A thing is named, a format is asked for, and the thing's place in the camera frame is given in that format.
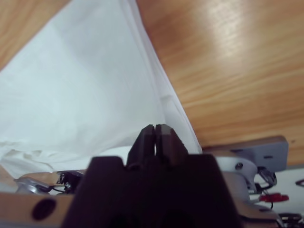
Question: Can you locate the black cable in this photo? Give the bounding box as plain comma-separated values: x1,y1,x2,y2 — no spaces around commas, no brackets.
257,166,278,191

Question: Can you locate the red connector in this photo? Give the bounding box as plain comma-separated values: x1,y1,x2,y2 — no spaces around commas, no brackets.
259,193,290,203

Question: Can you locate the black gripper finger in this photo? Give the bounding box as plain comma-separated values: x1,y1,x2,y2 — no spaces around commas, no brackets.
155,123,190,167
127,124,157,169

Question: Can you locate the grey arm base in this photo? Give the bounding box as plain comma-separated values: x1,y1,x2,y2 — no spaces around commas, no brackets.
201,135,290,193

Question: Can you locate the white t-shirt with black logo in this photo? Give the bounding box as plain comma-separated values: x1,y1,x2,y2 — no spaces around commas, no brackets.
0,0,203,179

